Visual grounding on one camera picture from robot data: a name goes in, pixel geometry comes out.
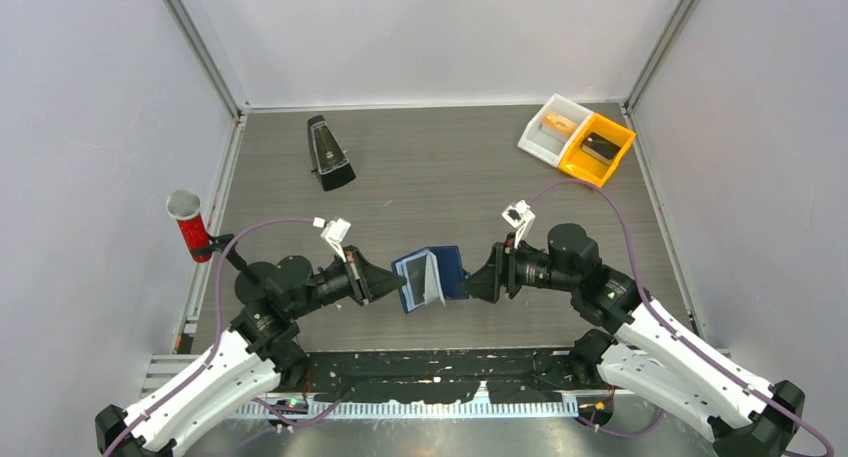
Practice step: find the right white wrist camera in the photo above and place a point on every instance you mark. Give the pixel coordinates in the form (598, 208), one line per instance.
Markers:
(520, 217)

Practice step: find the grey credit card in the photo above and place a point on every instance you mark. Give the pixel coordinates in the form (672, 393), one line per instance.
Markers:
(416, 275)

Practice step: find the blue leather card holder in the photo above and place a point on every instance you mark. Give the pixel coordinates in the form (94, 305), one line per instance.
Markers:
(445, 274)

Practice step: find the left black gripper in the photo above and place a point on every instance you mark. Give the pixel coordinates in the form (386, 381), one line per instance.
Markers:
(367, 280)

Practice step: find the red microphone with stand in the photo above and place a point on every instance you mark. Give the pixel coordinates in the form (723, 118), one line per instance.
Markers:
(199, 235)

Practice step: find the slotted aluminium rail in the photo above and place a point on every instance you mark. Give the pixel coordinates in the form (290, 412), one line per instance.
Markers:
(475, 408)

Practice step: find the black metronome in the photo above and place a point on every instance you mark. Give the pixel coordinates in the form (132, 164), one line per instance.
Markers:
(330, 163)

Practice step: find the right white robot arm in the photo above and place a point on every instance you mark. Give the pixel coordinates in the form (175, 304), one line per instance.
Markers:
(637, 345)

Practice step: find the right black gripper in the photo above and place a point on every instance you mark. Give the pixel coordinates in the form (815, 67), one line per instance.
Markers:
(500, 270)

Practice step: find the yellow plastic bin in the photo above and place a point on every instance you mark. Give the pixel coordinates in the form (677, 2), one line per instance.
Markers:
(579, 165)

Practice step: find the white plastic bin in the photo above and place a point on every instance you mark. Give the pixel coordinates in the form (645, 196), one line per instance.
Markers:
(549, 150)

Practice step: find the black box in bin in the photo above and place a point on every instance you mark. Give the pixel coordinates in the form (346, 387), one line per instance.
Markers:
(600, 148)

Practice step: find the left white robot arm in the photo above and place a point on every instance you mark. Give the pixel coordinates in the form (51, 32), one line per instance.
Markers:
(255, 354)

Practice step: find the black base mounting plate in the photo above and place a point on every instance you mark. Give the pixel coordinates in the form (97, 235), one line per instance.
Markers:
(517, 375)

